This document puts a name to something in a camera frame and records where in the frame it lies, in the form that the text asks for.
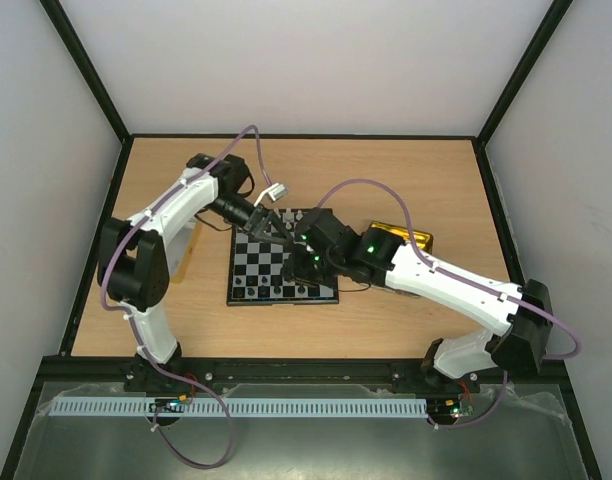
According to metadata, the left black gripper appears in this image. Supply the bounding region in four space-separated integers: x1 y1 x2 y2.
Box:
205 193 293 246

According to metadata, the black silver chess board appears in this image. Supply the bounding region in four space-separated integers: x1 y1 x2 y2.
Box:
226 230 339 307

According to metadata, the silver gold tin lid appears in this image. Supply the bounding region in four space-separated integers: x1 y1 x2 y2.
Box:
167 220 202 284

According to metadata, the gold tin with black pieces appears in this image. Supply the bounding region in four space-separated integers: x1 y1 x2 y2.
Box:
365 220 433 299

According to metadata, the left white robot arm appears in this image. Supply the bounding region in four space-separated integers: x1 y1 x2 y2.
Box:
97 154 293 366

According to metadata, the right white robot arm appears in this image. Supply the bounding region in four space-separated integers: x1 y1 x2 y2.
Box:
282 208 552 392

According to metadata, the white slotted cable duct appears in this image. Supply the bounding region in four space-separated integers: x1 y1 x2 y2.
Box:
48 397 427 419

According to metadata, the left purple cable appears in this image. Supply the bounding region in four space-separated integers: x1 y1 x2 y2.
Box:
99 124 237 468

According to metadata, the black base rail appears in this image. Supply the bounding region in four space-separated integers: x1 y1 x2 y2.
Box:
37 355 567 392

